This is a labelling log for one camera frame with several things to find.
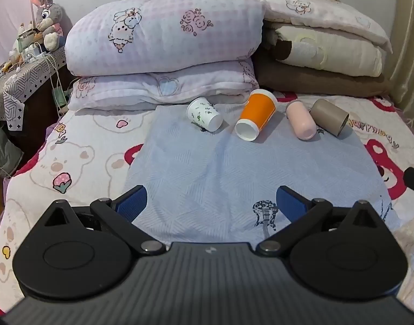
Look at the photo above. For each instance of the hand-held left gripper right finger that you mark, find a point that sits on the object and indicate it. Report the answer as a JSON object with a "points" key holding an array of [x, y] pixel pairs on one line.
{"points": [[290, 204]]}

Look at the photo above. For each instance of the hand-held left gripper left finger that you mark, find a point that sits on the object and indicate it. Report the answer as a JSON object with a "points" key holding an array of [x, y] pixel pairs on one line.
{"points": [[132, 203]]}

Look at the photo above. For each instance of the pink cup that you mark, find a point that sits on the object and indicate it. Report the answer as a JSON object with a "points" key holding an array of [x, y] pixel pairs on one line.
{"points": [[300, 120]]}

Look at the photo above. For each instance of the taupe cup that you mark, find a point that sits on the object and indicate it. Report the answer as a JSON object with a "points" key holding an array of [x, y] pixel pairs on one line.
{"points": [[325, 115]]}

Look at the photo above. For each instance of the orange paper cup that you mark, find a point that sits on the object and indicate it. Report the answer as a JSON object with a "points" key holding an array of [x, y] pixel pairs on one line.
{"points": [[259, 110]]}

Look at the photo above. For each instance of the white cup with green print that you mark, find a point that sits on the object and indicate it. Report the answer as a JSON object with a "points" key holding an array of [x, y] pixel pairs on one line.
{"points": [[203, 113]]}

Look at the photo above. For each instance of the bear printed bed sheet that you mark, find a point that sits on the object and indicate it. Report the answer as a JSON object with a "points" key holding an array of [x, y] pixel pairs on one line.
{"points": [[75, 155]]}

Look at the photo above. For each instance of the light blue cloth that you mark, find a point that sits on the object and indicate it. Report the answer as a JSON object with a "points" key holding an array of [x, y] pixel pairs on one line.
{"points": [[207, 172]]}

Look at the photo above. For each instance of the brown blanket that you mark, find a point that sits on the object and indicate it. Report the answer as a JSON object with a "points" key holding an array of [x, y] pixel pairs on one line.
{"points": [[312, 81]]}

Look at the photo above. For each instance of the green hanging pouch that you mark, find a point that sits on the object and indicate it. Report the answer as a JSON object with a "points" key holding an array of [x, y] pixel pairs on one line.
{"points": [[59, 97]]}

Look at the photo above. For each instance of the beige curtain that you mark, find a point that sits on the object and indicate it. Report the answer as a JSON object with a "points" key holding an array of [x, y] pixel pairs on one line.
{"points": [[405, 40]]}

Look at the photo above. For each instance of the grey quilted bag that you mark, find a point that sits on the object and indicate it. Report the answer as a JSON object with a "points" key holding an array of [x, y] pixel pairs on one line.
{"points": [[2, 149]]}

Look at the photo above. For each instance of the cream blanket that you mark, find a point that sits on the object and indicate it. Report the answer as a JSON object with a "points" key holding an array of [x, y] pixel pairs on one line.
{"points": [[335, 54]]}

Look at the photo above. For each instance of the lilac checkered folded quilt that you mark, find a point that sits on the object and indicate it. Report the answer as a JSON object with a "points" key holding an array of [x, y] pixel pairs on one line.
{"points": [[159, 40]]}

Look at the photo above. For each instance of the bedside table with patterned cloth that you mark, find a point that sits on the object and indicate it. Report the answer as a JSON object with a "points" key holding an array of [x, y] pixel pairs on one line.
{"points": [[24, 78]]}

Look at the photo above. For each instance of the pink white printed quilt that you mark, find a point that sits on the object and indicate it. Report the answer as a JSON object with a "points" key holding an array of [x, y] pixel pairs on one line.
{"points": [[322, 10]]}

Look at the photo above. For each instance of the grey plush rabbit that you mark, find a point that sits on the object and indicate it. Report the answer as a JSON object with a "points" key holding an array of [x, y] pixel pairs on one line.
{"points": [[48, 15]]}

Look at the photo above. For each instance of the pink curtain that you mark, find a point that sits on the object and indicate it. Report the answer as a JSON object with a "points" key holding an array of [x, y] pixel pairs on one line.
{"points": [[9, 13]]}

